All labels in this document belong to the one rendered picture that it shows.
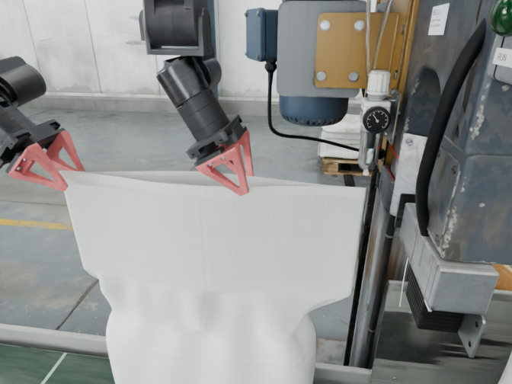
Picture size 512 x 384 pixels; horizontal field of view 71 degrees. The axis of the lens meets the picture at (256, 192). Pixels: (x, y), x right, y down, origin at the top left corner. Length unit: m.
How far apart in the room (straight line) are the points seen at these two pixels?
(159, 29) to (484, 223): 0.42
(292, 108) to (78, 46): 5.92
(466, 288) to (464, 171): 0.12
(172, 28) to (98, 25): 5.85
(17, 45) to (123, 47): 1.77
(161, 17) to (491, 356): 1.02
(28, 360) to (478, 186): 1.25
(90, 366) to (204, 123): 0.91
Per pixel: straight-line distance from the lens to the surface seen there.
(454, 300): 0.42
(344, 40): 0.69
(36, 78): 0.73
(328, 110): 0.75
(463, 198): 0.37
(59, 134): 0.67
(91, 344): 1.28
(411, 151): 0.55
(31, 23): 6.96
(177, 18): 0.49
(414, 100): 0.55
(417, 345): 1.04
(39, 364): 1.32
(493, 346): 1.09
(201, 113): 0.50
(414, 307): 0.48
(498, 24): 0.31
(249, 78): 5.60
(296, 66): 0.71
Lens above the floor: 1.28
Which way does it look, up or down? 25 degrees down
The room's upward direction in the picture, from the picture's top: straight up
